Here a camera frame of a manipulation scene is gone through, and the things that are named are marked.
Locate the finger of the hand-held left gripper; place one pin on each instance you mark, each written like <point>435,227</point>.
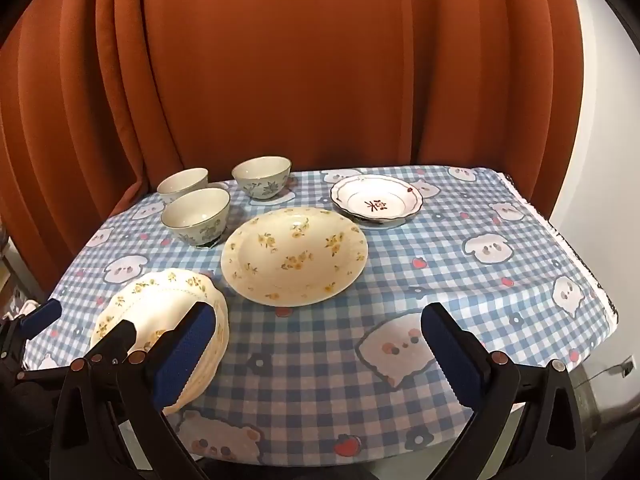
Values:
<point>42,317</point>
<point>122,337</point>

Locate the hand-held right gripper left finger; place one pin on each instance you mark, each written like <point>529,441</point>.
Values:
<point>182,360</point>

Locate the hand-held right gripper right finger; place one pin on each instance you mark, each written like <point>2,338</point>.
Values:
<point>450,355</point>

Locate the scalloped cream floral plate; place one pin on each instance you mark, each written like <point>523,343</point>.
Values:
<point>150,300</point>
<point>221,330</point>

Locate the white bowl with blue flowers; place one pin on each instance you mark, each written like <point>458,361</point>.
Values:
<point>180,180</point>
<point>260,180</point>
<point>192,225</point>

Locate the large cream yellow-flowered plate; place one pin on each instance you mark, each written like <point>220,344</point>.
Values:
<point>295,260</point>

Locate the white plate with red motif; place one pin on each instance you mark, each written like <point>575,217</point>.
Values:
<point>375,202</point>

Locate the blue checked cartoon tablecloth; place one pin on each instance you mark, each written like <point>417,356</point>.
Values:
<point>320,360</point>

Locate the orange curtain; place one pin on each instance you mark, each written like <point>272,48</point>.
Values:
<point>320,60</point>

